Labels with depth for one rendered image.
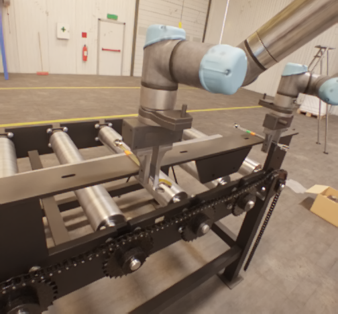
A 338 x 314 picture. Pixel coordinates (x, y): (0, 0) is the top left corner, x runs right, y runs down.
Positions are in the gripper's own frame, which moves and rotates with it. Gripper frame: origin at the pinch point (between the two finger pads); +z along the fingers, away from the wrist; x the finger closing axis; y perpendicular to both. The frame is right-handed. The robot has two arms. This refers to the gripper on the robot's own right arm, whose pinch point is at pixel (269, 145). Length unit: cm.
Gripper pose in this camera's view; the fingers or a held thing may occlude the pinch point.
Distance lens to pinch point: 94.8
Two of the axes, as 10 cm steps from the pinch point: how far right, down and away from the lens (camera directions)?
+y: 5.9, 4.0, -7.0
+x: 8.0, -1.4, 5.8
